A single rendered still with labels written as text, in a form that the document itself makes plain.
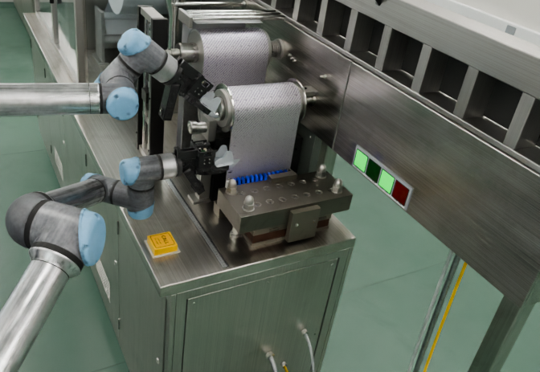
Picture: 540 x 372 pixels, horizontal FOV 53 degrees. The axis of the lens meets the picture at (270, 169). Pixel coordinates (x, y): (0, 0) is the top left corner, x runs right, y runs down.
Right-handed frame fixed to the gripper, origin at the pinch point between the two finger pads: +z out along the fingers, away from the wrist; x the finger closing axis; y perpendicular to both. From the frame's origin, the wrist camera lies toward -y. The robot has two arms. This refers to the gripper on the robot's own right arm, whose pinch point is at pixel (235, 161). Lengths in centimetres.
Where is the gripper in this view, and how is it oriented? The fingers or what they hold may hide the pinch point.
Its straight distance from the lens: 169.4
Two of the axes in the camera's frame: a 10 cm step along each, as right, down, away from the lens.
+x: -4.8, -5.0, 7.2
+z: 8.7, -1.4, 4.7
